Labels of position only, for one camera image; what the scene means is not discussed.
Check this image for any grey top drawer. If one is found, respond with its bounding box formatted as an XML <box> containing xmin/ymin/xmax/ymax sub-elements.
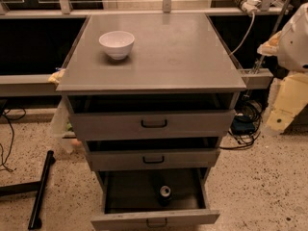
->
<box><xmin>67</xmin><ymin>96</ymin><xmax>235</xmax><ymax>141</ymax></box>

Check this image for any grey drawer cabinet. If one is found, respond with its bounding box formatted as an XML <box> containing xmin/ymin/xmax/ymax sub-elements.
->
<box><xmin>56</xmin><ymin>13</ymin><xmax>247</xmax><ymax>231</ymax></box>

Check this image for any translucent plastic bag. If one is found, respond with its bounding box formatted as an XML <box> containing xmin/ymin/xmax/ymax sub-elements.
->
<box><xmin>50</xmin><ymin>100</ymin><xmax>75</xmax><ymax>153</ymax></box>

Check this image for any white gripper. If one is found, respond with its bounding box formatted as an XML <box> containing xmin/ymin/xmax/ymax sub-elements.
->
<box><xmin>257</xmin><ymin>31</ymin><xmax>308</xmax><ymax>133</ymax></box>

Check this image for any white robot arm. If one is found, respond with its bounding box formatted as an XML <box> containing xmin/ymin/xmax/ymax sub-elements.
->
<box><xmin>257</xmin><ymin>3</ymin><xmax>308</xmax><ymax>133</ymax></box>

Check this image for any white ceramic bowl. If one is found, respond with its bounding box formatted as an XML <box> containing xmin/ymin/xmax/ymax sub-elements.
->
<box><xmin>99</xmin><ymin>31</ymin><xmax>135</xmax><ymax>60</ymax></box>

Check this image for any grey middle drawer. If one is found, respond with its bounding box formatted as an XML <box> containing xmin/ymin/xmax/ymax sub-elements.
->
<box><xmin>87</xmin><ymin>138</ymin><xmax>219</xmax><ymax>171</ymax></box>

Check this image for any metal rod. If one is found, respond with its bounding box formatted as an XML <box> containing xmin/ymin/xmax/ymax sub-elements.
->
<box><xmin>251</xmin><ymin>0</ymin><xmax>291</xmax><ymax>74</ymax></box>

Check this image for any white power strip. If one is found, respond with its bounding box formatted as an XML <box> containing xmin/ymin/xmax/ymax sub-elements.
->
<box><xmin>233</xmin><ymin>0</ymin><xmax>260</xmax><ymax>14</ymax></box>

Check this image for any white power cable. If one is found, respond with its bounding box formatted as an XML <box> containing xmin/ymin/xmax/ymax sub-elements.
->
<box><xmin>228</xmin><ymin>12</ymin><xmax>257</xmax><ymax>57</ymax></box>

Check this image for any blue pepsi can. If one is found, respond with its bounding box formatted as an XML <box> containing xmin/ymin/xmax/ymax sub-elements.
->
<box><xmin>158</xmin><ymin>186</ymin><xmax>172</xmax><ymax>206</ymax></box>

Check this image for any black cable bundle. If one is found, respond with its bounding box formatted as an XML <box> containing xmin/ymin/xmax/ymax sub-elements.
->
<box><xmin>219</xmin><ymin>99</ymin><xmax>264</xmax><ymax>151</ymax></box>

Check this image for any black metal stand leg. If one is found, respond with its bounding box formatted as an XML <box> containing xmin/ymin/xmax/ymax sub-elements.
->
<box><xmin>0</xmin><ymin>150</ymin><xmax>56</xmax><ymax>230</ymax></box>

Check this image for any grey bottom drawer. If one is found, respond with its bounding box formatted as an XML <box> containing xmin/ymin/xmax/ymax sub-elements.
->
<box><xmin>91</xmin><ymin>168</ymin><xmax>219</xmax><ymax>231</ymax></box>

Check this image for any black floor cable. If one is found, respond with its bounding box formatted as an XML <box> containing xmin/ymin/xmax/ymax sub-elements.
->
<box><xmin>0</xmin><ymin>108</ymin><xmax>27</xmax><ymax>173</ymax></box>

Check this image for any grey drawer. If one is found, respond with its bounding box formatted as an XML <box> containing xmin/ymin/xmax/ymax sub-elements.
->
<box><xmin>91</xmin><ymin>168</ymin><xmax>219</xmax><ymax>231</ymax></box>
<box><xmin>67</xmin><ymin>96</ymin><xmax>235</xmax><ymax>141</ymax></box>
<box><xmin>87</xmin><ymin>138</ymin><xmax>219</xmax><ymax>171</ymax></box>

